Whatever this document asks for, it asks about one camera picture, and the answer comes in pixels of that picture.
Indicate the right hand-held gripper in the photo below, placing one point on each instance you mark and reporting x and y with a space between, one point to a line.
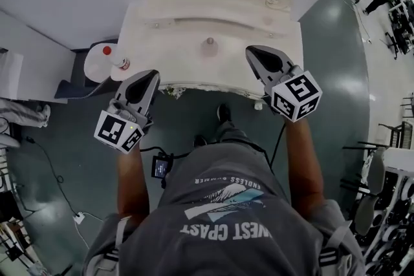
299 90

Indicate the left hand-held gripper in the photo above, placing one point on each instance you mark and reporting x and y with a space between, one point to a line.
111 131

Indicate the person's left forearm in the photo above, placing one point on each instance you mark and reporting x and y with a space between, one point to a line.
133 184

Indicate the person's right forearm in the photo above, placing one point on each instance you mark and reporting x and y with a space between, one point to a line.
304 165

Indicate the cream ornate dressing table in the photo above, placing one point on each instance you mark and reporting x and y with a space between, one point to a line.
174 45

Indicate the red-capped plastic water bottle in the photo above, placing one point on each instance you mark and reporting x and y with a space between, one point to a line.
118 58

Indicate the white round stool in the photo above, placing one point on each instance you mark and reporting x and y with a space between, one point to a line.
95 66

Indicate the person's right black shoe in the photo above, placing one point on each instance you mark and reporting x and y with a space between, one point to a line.
224 111

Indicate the person's black shoe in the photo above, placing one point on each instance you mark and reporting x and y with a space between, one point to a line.
200 141
224 111

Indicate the dark grey floor mat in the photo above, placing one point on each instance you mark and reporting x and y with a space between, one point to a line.
68 90

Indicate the black handheld screen device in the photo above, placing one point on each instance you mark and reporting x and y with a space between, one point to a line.
161 167

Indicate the person's left black shoe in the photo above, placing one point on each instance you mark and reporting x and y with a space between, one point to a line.
200 141

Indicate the person's grey trousers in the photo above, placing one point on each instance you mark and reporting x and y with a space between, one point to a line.
231 134

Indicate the white power strip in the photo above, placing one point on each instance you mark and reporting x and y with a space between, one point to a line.
79 218

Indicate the black metal chair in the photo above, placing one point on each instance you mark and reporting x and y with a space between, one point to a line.
396 134

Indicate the white ornate chair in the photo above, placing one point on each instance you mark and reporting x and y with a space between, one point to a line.
375 174

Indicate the person's grey printed t-shirt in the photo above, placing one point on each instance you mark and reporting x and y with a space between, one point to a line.
223 252

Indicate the stack of black white furniture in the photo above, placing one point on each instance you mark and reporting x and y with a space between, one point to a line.
394 223

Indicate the black metal table frame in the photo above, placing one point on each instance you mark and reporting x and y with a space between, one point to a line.
365 145

